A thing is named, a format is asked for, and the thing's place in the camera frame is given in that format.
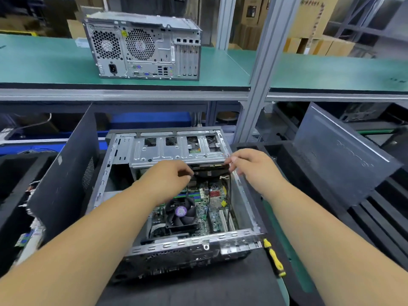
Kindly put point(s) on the person's right hand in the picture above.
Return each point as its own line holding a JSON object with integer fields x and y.
{"x": 255, "y": 170}

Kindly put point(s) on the person's left hand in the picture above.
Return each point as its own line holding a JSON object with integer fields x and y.
{"x": 166, "y": 180}

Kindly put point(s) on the grey computer case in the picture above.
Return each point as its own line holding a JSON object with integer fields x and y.
{"x": 172, "y": 146}

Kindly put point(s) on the black slim drive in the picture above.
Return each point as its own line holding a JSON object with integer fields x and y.
{"x": 210, "y": 170}

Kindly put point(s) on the green motherboard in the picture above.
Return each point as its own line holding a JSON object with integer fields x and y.
{"x": 213, "y": 204}

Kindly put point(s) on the grey side panel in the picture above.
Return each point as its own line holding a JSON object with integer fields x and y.
{"x": 344, "y": 156}

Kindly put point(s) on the person's left forearm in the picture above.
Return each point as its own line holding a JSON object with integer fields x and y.
{"x": 76, "y": 251}

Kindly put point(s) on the person's right forearm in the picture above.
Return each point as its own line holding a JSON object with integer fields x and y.
{"x": 338, "y": 251}

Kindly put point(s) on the silver backed desktop computer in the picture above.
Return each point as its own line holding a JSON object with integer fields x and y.
{"x": 143, "y": 47}

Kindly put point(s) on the empty black foam tray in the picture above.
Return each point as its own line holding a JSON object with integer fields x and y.
{"x": 299, "y": 251}

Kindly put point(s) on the black upright side panel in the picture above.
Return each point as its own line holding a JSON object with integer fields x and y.
{"x": 64, "y": 181}

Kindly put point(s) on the black foam tray with boards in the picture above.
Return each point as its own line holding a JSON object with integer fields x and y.
{"x": 16, "y": 188}

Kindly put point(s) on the stack of cardboard boxes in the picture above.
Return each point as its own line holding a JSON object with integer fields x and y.
{"x": 312, "y": 22}

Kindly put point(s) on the green upper shelf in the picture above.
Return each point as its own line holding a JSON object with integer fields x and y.
{"x": 38, "y": 63}

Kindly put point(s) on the aluminium frame post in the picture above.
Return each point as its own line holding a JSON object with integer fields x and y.
{"x": 225, "y": 22}
{"x": 264, "y": 67}

